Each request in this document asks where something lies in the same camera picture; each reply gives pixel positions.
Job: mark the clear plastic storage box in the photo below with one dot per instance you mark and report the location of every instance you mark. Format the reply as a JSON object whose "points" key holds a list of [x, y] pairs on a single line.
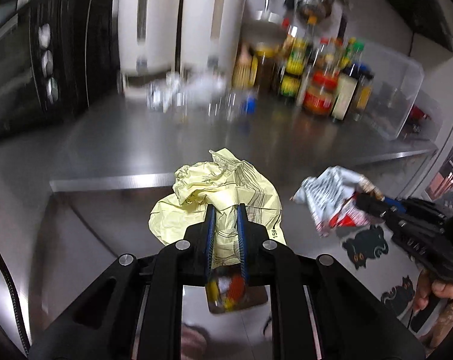
{"points": [[388, 89]]}

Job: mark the white cereal dispenser right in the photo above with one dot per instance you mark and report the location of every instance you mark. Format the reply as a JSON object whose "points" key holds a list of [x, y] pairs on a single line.
{"points": [[210, 34]]}

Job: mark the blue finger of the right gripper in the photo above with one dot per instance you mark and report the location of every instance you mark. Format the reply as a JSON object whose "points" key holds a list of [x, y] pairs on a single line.
{"points": [[393, 205]]}

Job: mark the white cereal dispenser left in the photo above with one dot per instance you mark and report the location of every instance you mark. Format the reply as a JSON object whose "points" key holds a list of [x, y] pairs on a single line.
{"points": [[147, 36]]}

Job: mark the trash bin with waste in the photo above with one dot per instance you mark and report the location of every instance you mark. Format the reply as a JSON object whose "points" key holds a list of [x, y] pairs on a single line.
{"points": [[226, 294]]}

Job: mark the crushed clear plastic bottle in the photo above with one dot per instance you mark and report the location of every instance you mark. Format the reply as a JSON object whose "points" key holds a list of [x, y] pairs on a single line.
{"points": [[232, 106]]}

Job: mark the steel ladle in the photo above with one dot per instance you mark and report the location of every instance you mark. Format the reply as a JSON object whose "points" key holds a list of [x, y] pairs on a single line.
{"points": [[264, 27]]}

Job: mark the pale yellow paper wrapper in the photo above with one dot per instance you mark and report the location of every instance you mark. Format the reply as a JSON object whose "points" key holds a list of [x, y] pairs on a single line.
{"points": [[224, 183]]}

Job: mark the white cereal dispenser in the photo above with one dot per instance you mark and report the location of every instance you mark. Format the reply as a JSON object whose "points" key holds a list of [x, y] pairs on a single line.
{"points": [[147, 36], [210, 34]]}

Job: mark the yellow lid oil jar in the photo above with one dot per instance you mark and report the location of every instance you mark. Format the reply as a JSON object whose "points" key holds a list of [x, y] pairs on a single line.
{"points": [[266, 61]]}

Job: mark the red white snack bag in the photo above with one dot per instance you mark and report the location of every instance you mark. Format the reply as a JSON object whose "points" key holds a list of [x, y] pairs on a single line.
{"points": [[331, 199]]}

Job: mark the crumpled white tissue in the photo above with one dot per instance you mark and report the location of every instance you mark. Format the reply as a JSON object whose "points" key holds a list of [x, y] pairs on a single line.
{"points": [[166, 94]]}

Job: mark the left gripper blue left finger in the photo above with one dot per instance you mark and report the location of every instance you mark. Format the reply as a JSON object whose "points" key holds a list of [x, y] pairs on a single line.
{"points": [[209, 243]]}

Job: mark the white label dark bottle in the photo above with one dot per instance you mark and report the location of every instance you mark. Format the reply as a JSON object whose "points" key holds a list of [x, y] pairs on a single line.
{"points": [[346, 87]]}

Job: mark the black toaster oven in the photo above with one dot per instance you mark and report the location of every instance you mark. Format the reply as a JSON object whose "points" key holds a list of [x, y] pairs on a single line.
{"points": [[57, 58]]}

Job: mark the red lid chili sauce jar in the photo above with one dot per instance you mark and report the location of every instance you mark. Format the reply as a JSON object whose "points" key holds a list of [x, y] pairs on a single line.
{"points": [[320, 94]]}

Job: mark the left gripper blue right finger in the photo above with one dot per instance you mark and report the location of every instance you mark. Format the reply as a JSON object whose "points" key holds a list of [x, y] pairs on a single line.
{"points": [[242, 239]]}

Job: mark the green label soy sauce bottle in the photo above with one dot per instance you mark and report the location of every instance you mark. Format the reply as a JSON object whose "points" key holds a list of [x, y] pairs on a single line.
{"points": [[293, 69]]}

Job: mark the clear crumpled plastic wrap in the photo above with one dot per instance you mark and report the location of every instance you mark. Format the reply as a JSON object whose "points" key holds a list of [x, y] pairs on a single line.
{"points": [[204, 88]]}

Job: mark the person's right hand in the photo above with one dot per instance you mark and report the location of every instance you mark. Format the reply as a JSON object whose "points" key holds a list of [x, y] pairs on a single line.
{"points": [[426, 286]]}

